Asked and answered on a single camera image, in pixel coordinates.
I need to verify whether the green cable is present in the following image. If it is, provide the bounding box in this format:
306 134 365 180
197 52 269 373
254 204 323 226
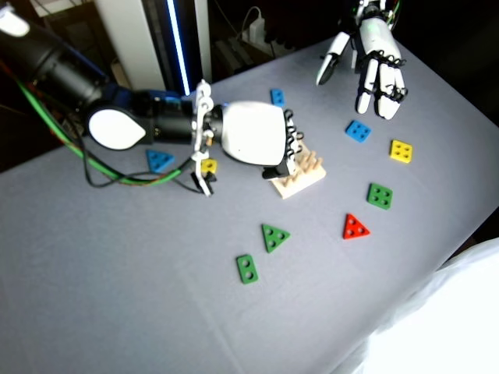
15 77 196 188

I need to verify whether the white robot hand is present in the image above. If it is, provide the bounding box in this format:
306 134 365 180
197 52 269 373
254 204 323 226
220 101 308 181
315 16 409 121

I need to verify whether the blue square four-hole block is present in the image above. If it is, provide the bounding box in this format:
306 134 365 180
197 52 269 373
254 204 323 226
345 119 373 144

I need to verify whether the red triangle block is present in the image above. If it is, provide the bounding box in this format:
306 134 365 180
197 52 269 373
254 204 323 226
342 213 371 241

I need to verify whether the blue light strip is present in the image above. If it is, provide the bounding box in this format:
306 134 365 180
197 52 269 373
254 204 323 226
165 0 192 97

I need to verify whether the blue triangle block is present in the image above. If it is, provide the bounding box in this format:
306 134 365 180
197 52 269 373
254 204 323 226
145 149 175 174

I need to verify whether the green triangle block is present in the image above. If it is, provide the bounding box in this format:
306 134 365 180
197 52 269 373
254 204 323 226
261 223 292 254

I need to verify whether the white sheet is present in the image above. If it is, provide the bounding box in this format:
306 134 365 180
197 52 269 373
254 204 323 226
342 237 499 374

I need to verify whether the white power adapter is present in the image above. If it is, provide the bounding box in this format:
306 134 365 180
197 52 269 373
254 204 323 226
242 15 267 44

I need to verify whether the yellow square four-hole block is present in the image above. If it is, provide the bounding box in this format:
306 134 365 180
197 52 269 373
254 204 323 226
389 139 414 164

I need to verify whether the wooden peg board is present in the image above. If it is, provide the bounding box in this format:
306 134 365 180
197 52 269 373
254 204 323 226
271 150 326 201

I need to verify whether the white pillar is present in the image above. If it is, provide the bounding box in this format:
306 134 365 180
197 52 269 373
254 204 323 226
93 0 214 94

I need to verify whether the green two-hole block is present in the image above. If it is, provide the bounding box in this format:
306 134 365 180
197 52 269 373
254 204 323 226
235 254 260 285

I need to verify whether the green square four-hole block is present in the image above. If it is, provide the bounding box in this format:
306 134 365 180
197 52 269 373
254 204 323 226
366 182 394 211

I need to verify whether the grey table cloth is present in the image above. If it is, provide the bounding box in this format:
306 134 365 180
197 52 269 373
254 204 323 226
0 37 499 374

